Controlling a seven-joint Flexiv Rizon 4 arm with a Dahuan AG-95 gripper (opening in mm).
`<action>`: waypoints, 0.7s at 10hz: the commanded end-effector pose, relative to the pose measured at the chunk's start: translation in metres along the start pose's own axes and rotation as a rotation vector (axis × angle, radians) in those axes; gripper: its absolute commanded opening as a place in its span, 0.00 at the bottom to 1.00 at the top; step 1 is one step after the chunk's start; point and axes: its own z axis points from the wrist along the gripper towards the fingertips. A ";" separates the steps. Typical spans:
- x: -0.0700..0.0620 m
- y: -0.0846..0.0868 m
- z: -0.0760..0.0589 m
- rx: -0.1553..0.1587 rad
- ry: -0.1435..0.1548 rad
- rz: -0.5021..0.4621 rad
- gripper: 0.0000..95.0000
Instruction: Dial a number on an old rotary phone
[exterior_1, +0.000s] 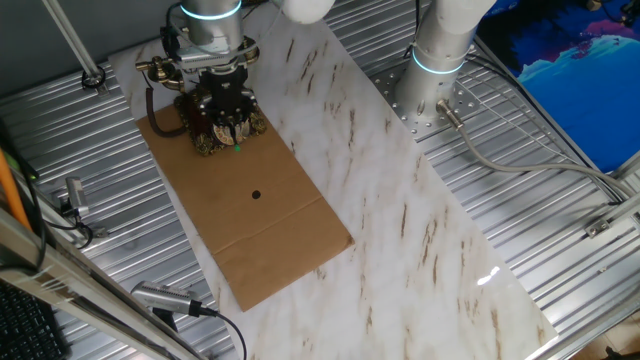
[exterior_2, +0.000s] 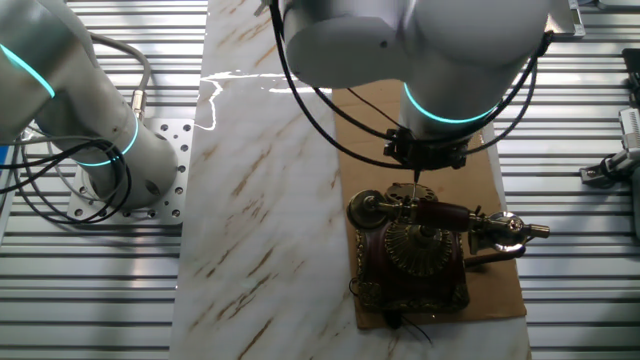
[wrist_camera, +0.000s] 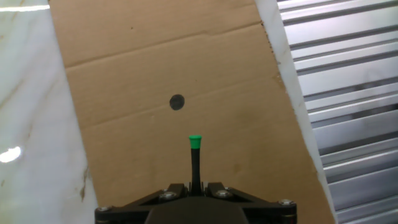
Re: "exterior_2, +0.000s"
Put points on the brown cardboard sheet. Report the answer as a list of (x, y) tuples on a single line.
[(360, 170), (260, 200)]

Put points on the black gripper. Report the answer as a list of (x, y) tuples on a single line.
[(430, 155)]

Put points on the silver ribbed camera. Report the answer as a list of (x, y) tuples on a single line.
[(631, 127)]

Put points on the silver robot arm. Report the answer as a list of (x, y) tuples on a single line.
[(450, 60)]

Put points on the black screwdriver green cap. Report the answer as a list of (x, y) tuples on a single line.
[(415, 185)]

